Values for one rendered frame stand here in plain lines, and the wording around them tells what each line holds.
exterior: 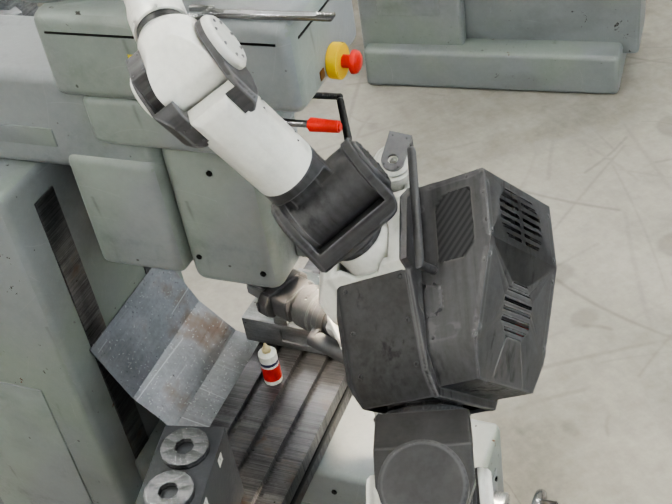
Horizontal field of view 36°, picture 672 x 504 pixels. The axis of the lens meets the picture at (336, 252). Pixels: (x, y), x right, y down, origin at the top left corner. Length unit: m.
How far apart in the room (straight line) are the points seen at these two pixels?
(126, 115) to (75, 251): 0.43
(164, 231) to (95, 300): 0.35
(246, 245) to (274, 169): 0.59
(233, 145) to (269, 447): 0.99
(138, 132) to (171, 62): 0.56
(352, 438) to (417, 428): 0.85
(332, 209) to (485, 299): 0.24
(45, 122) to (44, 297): 0.36
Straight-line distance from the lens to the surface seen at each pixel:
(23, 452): 2.57
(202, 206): 1.89
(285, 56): 1.59
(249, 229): 1.88
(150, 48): 1.29
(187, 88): 1.28
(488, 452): 2.36
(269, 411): 2.23
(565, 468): 3.31
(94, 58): 1.77
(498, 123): 4.79
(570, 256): 4.02
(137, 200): 1.93
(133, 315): 2.35
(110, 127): 1.86
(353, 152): 1.39
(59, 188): 2.10
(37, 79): 1.91
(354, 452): 2.22
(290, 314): 2.04
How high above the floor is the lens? 2.57
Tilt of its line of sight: 38 degrees down
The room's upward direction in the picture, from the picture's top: 10 degrees counter-clockwise
